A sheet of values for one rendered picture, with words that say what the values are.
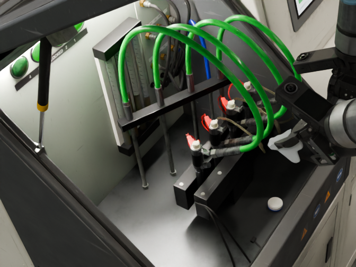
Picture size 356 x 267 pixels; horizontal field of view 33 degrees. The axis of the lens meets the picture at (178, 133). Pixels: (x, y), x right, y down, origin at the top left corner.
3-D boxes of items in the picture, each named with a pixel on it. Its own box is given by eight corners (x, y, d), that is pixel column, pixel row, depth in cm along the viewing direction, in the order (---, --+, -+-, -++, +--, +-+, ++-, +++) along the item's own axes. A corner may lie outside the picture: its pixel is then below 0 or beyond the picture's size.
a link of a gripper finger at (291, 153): (278, 174, 111) (310, 160, 103) (257, 150, 110) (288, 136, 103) (285, 162, 113) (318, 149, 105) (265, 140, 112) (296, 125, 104)
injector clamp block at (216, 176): (211, 237, 154) (206, 199, 143) (179, 221, 159) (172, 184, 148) (273, 152, 172) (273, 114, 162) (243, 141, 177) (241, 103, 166)
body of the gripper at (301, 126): (315, 167, 104) (354, 164, 93) (283, 132, 103) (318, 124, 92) (341, 138, 106) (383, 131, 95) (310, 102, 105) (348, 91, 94)
